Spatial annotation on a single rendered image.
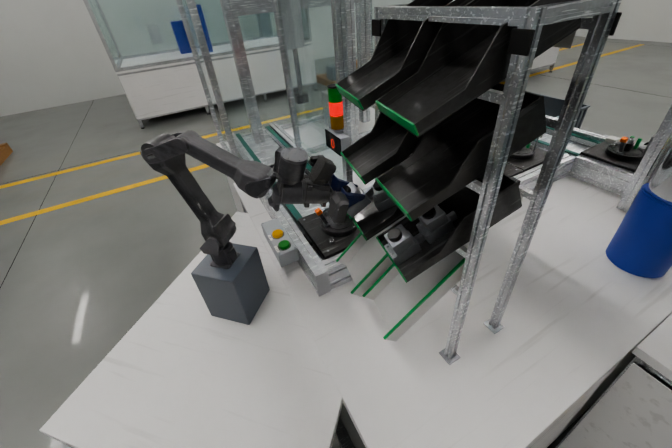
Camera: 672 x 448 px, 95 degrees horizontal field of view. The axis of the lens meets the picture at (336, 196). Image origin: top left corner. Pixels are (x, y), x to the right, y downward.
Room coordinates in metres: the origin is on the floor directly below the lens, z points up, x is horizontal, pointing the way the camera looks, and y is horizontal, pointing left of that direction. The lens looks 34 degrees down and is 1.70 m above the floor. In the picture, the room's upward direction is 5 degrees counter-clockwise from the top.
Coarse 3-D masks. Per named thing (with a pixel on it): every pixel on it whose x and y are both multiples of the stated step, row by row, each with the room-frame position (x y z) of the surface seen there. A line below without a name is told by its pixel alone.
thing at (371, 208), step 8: (368, 208) 0.65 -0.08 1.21; (376, 208) 0.64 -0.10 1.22; (392, 208) 0.61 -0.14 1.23; (360, 216) 0.64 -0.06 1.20; (368, 216) 0.62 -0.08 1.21; (376, 216) 0.61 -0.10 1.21; (384, 216) 0.60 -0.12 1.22; (392, 216) 0.57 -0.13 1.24; (400, 216) 0.58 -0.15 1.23; (360, 224) 0.61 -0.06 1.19; (368, 224) 0.60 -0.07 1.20; (376, 224) 0.59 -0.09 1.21; (384, 224) 0.57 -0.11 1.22; (360, 232) 0.56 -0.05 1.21; (368, 232) 0.55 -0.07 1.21; (376, 232) 0.56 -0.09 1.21
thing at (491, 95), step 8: (584, 24) 0.52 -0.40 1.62; (480, 96) 0.47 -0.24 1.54; (488, 96) 0.46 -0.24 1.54; (496, 96) 0.45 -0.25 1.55; (552, 120) 0.52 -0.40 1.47; (472, 184) 0.46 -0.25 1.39; (480, 184) 0.45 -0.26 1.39; (520, 192) 0.54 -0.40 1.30; (528, 192) 0.52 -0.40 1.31; (464, 248) 0.45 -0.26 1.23; (464, 256) 0.44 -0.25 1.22
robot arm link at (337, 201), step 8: (304, 184) 0.59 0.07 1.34; (304, 192) 0.57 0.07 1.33; (312, 192) 0.58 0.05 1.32; (320, 192) 0.58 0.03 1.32; (328, 192) 0.59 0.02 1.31; (304, 200) 0.57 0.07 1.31; (312, 200) 0.58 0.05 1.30; (320, 200) 0.58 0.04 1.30; (328, 200) 0.58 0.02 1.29; (336, 200) 0.54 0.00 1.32; (344, 200) 0.53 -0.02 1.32; (336, 208) 0.53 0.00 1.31; (344, 208) 0.53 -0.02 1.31; (336, 216) 0.52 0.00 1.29; (344, 216) 0.53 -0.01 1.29
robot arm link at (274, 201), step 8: (280, 184) 0.57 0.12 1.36; (296, 184) 0.58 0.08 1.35; (272, 192) 0.59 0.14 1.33; (280, 192) 0.57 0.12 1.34; (288, 192) 0.57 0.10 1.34; (296, 192) 0.57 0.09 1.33; (272, 200) 0.58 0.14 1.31; (280, 200) 0.56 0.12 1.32; (288, 200) 0.56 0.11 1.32; (296, 200) 0.57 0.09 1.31
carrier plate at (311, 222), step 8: (328, 208) 1.00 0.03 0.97; (312, 216) 0.95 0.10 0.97; (304, 224) 0.91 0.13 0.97; (312, 224) 0.90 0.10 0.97; (320, 224) 0.90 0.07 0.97; (312, 232) 0.86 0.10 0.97; (320, 232) 0.85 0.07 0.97; (312, 240) 0.82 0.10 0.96; (320, 240) 0.81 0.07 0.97; (328, 240) 0.81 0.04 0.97; (336, 240) 0.80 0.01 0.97; (344, 240) 0.80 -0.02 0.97; (352, 240) 0.80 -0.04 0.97; (320, 248) 0.77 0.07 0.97; (328, 248) 0.77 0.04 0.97; (336, 248) 0.76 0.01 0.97; (344, 248) 0.76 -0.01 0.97; (328, 256) 0.73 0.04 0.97
